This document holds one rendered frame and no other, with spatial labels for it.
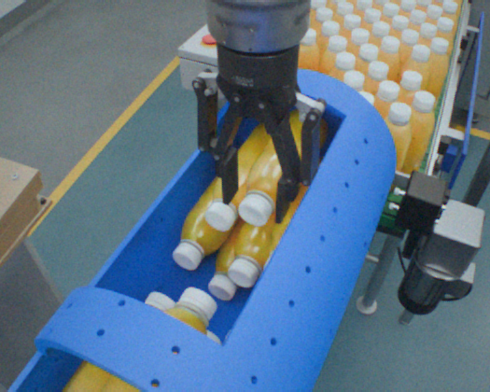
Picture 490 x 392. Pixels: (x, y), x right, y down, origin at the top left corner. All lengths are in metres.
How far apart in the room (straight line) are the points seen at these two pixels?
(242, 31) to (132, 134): 2.15
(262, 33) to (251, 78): 0.05
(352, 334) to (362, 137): 1.26
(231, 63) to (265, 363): 0.26
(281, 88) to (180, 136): 2.03
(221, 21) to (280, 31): 0.05
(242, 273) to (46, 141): 2.12
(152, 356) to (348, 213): 0.27
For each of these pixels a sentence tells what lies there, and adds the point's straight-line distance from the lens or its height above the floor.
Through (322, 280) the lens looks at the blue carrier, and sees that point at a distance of 0.48.
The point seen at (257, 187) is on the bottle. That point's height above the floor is 1.16.
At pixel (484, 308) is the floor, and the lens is 2.03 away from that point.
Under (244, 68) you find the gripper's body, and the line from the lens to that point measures 0.40.
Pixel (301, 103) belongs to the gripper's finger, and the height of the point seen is 1.33.
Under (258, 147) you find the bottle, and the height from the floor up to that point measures 1.13.
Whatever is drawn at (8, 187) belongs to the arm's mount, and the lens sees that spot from 0.79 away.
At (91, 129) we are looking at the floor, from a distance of 2.61.
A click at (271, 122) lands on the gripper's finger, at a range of 0.45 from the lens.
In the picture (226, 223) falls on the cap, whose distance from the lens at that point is 0.62.
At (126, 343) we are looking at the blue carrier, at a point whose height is 1.23.
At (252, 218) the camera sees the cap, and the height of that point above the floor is 1.14.
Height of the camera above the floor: 1.59
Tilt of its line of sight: 47 degrees down
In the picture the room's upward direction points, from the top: straight up
